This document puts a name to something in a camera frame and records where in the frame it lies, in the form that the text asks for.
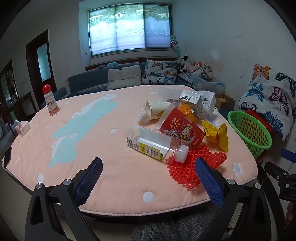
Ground yellow plastic wrapper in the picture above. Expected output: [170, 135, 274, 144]
[201, 119, 229, 153]

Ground orange plush toy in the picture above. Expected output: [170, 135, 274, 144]
[191, 61, 204, 72]

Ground blue sofa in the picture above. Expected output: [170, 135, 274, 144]
[42, 61, 199, 101]

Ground red printed plastic cup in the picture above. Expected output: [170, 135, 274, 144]
[154, 105, 205, 150]

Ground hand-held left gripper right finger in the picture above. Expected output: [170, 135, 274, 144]
[195, 157, 278, 241]

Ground window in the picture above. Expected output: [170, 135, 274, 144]
[87, 3, 173, 57]

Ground red foam fruit net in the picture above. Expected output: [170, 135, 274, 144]
[166, 145, 228, 190]

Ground pink tissue box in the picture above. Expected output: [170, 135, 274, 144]
[15, 121, 31, 137]

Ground dark wooden cabinet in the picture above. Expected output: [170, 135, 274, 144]
[0, 59, 38, 139]

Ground green plastic basket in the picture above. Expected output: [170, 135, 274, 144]
[227, 110, 273, 160]

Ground large butterfly print pillow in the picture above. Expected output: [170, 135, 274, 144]
[238, 64, 296, 142]

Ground person's legs in grey pants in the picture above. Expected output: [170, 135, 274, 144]
[131, 212, 232, 241]

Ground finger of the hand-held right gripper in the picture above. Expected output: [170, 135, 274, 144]
[264, 161, 290, 181]
[281, 149, 296, 164]

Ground white paper cup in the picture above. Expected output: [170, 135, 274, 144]
[138, 101, 171, 124]

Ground white bottle with red cap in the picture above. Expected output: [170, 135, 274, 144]
[42, 84, 60, 116]

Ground colourful pinwheel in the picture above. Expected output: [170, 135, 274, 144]
[169, 35, 182, 58]

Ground beige pillow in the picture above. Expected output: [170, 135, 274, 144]
[107, 65, 142, 90]

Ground clear plastic bottle white cap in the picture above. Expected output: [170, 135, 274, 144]
[125, 126, 189, 164]

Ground white plastic package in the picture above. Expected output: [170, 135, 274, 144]
[200, 91, 216, 118]

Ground black white cow plush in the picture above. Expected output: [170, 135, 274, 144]
[174, 56, 193, 72]

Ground white perforated tray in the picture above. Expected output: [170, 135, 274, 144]
[178, 73, 193, 84]

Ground grey white drink carton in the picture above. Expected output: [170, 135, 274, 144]
[179, 90, 204, 118]

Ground orange peel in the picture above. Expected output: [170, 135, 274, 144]
[178, 104, 198, 123]

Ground dark wooden door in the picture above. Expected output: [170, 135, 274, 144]
[25, 29, 57, 93]

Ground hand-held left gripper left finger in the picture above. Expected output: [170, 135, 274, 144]
[25, 157, 103, 241]

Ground butterfly print sofa pillow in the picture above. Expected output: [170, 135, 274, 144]
[142, 60, 179, 85]

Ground grey patterned cloth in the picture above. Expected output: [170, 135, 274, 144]
[200, 65, 213, 80]

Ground cardboard box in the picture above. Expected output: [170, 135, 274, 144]
[215, 93, 236, 112]

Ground black phone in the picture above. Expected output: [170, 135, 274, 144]
[3, 146, 12, 169]

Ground clear plastic storage box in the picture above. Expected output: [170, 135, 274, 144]
[190, 74, 227, 94]

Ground person's right hand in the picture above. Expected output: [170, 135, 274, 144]
[285, 201, 296, 229]

